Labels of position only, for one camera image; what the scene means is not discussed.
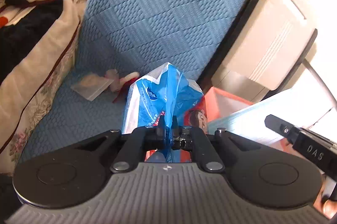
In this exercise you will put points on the black sofa frame edge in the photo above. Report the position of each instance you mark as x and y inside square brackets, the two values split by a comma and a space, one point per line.
[204, 81]

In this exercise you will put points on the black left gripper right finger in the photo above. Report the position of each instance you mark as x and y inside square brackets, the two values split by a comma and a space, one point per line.
[195, 141]

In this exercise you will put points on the blue tissue pack bag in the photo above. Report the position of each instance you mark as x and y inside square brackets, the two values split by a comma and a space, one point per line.
[165, 91]

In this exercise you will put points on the red glittery ornament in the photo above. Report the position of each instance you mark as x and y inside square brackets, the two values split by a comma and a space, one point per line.
[122, 93]

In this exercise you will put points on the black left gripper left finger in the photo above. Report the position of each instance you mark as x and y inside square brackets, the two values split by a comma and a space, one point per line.
[141, 140]

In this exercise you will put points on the person's hand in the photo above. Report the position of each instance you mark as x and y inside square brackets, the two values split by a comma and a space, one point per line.
[329, 208]

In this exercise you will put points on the clear plastic packet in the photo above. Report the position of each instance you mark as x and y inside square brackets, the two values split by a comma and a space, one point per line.
[91, 86]

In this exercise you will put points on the white side cabinet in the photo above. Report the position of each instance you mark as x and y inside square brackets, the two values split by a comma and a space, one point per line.
[285, 60]

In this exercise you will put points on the blue quilted sofa cover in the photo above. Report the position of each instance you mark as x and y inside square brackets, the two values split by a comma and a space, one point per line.
[130, 35]

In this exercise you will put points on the pink storage box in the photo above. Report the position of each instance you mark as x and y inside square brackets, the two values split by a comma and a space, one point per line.
[226, 103]

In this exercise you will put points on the white tube toy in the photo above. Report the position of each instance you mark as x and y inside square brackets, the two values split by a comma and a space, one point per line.
[123, 79]

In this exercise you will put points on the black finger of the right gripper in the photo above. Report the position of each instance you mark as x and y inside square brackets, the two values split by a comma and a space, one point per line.
[282, 127]

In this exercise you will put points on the floral beige cushion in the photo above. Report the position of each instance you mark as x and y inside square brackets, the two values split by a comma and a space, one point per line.
[38, 47]

